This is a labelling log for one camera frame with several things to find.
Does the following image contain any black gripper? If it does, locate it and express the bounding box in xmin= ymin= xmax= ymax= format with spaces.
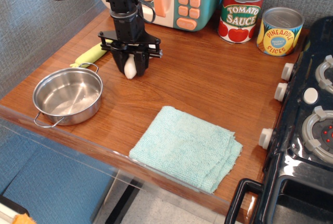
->
xmin=98 ymin=10 xmax=162 ymax=77

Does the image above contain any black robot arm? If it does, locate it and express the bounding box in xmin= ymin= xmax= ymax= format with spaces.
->
xmin=98 ymin=0 xmax=162 ymax=79

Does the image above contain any light blue folded towel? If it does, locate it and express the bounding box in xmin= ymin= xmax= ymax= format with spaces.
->
xmin=129 ymin=106 xmax=242 ymax=194

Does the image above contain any small steel pan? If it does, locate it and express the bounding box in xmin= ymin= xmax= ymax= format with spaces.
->
xmin=32 ymin=63 xmax=103 ymax=128

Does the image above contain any tomato sauce can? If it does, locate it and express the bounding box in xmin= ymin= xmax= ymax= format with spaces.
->
xmin=218 ymin=0 xmax=263 ymax=43

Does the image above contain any pineapple slices can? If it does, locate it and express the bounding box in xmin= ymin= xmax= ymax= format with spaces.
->
xmin=257 ymin=7 xmax=304 ymax=57

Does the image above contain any orange and black object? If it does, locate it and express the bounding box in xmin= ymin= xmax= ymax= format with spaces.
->
xmin=1 ymin=195 xmax=36 ymax=224

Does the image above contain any black toy stove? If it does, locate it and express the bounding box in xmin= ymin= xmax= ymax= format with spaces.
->
xmin=225 ymin=16 xmax=332 ymax=223

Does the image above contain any spoon with yellow-green handle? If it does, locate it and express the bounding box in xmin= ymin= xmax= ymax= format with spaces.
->
xmin=70 ymin=43 xmax=107 ymax=68

